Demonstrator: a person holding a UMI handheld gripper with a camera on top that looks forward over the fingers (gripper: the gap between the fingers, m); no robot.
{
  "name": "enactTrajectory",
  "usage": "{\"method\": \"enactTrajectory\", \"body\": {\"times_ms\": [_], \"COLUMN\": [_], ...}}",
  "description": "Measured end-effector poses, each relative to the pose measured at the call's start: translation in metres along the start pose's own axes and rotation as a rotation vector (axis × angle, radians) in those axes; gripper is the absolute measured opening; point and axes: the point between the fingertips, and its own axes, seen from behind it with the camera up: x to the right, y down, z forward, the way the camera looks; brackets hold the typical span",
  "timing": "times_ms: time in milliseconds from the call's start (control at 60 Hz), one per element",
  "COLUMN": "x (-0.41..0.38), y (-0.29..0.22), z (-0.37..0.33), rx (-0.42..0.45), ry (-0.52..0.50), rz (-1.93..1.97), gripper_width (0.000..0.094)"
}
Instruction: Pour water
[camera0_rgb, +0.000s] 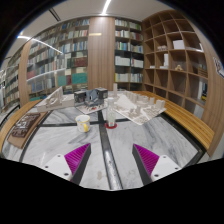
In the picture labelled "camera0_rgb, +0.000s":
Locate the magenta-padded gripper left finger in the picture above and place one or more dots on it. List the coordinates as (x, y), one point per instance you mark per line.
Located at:
(57, 164)

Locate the curved wooden slatted bench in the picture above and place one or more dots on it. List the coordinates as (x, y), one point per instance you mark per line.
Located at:
(186, 123)

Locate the gold wall plaque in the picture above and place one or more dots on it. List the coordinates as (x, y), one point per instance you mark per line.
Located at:
(95, 34)

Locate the white city block model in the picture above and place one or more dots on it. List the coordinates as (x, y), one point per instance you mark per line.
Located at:
(140, 108)

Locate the brown model on wooden board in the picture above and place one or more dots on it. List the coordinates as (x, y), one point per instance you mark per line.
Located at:
(25, 125)

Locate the clear plastic drink bottle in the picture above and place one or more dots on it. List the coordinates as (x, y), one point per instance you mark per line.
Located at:
(111, 115)

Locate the flat round red coaster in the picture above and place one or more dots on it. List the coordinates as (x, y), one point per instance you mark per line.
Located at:
(115, 126)

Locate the dark grey building model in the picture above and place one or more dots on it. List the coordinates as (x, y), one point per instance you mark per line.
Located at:
(90, 96)

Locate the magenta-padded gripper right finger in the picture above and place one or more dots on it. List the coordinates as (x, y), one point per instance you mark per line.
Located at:
(165, 165)

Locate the narrow bookshelf full of books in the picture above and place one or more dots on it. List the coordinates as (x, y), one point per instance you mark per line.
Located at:
(128, 50)

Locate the wooden cubby shelf unit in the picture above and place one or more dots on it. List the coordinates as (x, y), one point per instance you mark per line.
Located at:
(173, 66)

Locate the ceiling light strips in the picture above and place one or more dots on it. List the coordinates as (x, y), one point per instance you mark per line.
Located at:
(106, 6)

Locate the white ramp architectural model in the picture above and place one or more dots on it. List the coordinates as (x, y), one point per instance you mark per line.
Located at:
(56, 100)

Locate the bookshelf behind glass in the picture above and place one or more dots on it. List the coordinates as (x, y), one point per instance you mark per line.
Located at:
(11, 83)

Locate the wide bookshelf full of books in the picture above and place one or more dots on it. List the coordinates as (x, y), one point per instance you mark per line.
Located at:
(66, 50)

